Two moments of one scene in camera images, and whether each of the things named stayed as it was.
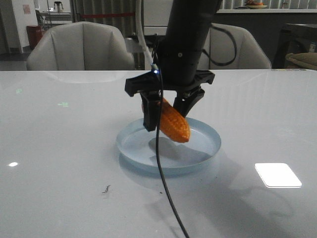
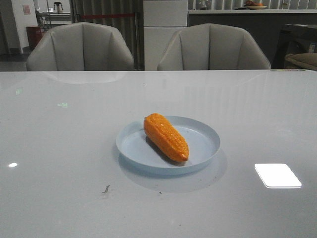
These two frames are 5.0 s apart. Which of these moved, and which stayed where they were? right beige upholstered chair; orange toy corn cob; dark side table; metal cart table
Moved: orange toy corn cob
Stayed: dark side table; right beige upholstered chair; metal cart table
